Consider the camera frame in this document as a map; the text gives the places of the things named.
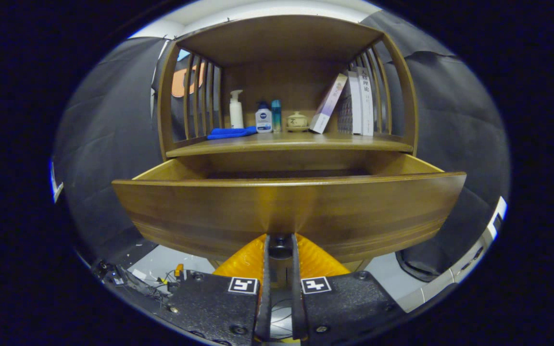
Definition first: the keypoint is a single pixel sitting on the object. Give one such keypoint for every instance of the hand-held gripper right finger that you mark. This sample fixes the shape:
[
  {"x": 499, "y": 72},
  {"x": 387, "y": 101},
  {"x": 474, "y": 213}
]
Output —
[{"x": 297, "y": 307}]

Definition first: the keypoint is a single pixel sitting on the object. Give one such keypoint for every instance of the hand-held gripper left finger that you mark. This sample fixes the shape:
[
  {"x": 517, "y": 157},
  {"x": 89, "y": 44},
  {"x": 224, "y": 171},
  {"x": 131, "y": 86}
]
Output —
[{"x": 264, "y": 307}]

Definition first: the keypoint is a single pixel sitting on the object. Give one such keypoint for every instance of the wooden drawer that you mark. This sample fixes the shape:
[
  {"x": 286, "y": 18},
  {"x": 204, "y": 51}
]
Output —
[{"x": 354, "y": 211}]

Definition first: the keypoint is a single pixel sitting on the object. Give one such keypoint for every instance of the wooden countertop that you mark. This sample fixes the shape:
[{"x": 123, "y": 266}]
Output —
[{"x": 286, "y": 142}]

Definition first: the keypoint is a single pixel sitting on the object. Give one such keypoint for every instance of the wooden cabinet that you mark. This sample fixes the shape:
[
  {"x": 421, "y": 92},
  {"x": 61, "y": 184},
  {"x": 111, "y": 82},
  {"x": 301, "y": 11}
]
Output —
[{"x": 282, "y": 43}]

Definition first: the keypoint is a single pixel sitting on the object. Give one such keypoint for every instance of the small orange connector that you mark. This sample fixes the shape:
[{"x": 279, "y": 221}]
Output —
[{"x": 179, "y": 270}]

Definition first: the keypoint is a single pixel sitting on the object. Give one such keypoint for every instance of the dark rounded object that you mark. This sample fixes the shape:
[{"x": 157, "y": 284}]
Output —
[{"x": 421, "y": 266}]

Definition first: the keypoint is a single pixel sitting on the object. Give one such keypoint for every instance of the black electronic device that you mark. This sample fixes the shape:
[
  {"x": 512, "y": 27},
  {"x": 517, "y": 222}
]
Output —
[{"x": 111, "y": 275}]

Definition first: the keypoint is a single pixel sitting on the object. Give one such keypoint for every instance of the white panel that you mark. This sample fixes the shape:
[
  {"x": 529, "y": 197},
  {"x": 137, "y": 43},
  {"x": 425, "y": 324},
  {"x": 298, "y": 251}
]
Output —
[{"x": 455, "y": 271}]

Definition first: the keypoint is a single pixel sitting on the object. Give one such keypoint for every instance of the blue folded cloth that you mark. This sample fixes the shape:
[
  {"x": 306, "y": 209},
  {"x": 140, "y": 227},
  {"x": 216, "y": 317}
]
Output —
[{"x": 231, "y": 132}]

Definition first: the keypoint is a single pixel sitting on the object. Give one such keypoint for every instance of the beige lidded tea cup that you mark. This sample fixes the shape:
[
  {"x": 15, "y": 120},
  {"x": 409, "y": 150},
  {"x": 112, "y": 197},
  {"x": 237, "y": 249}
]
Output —
[{"x": 297, "y": 122}]

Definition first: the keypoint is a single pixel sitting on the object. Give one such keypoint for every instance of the white lotion bottle blue cap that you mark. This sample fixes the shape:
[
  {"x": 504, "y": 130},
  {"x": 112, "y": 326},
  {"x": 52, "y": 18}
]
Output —
[{"x": 263, "y": 122}]

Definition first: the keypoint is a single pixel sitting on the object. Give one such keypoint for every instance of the teal slim bottle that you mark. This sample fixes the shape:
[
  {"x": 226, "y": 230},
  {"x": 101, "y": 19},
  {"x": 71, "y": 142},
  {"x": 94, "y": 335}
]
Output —
[{"x": 276, "y": 117}]

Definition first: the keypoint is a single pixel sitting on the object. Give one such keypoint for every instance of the white pump bottle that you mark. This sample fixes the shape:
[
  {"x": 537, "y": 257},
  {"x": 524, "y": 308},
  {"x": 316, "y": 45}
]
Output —
[{"x": 236, "y": 115}]

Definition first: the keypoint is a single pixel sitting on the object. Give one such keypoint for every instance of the dark patterned book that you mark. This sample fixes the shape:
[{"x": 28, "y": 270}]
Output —
[{"x": 345, "y": 113}]

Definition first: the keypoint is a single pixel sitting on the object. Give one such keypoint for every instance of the purple white book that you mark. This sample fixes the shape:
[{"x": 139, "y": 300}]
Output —
[{"x": 327, "y": 105}]

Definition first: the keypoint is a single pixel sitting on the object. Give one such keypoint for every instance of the bright printed sheets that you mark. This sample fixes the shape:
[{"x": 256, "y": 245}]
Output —
[{"x": 56, "y": 187}]

